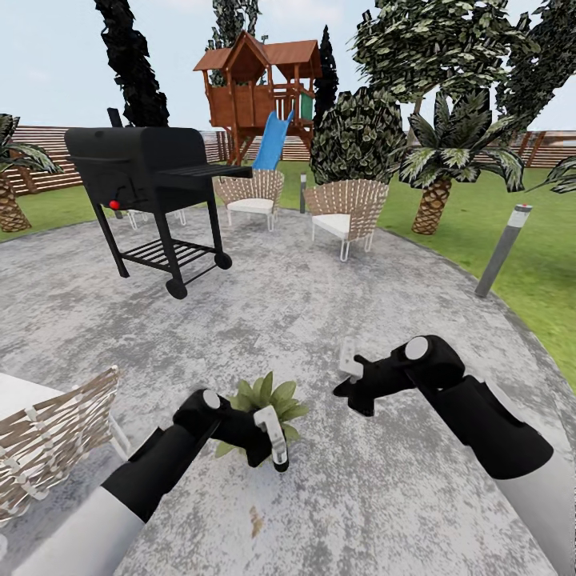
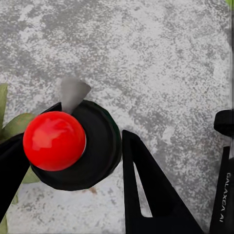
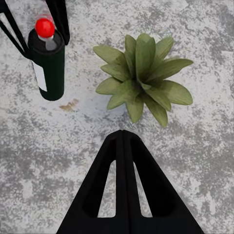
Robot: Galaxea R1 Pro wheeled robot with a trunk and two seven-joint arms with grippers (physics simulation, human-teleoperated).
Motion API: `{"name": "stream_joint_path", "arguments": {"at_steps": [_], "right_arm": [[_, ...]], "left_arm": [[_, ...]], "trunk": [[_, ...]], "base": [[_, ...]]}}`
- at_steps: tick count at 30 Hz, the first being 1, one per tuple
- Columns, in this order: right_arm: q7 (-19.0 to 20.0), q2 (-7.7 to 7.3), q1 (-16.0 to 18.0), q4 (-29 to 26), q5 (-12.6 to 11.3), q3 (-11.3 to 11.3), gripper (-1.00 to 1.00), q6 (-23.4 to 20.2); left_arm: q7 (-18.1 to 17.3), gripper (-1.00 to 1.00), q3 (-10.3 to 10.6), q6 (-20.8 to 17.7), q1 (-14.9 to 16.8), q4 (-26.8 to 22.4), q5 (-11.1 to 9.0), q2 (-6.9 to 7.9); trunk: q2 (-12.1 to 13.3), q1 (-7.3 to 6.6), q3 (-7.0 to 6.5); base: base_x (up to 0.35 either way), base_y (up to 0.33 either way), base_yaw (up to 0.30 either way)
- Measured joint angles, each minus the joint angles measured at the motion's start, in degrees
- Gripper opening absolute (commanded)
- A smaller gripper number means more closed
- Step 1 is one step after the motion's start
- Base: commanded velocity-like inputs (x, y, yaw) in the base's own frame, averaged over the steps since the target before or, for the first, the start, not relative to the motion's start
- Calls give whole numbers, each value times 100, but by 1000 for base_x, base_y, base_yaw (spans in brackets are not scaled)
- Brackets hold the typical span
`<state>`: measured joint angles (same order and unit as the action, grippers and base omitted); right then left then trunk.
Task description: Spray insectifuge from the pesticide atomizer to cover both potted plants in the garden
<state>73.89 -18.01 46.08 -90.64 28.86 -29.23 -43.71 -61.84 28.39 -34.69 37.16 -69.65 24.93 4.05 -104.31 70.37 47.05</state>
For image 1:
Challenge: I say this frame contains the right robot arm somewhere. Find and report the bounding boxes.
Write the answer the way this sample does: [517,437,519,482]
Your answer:
[333,334,576,576]

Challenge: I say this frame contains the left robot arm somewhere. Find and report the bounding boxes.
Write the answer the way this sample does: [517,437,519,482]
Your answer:
[10,388,287,576]

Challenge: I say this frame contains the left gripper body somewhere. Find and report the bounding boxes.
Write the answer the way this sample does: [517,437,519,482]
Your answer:
[228,406,272,466]

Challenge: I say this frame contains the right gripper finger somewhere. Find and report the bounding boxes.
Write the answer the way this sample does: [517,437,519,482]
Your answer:
[333,384,354,397]
[334,374,364,392]

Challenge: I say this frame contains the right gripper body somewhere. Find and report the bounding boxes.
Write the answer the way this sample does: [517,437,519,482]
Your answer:
[347,354,394,417]

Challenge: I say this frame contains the insectifuge atomizer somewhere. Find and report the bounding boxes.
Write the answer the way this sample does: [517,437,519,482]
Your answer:
[271,449,290,473]

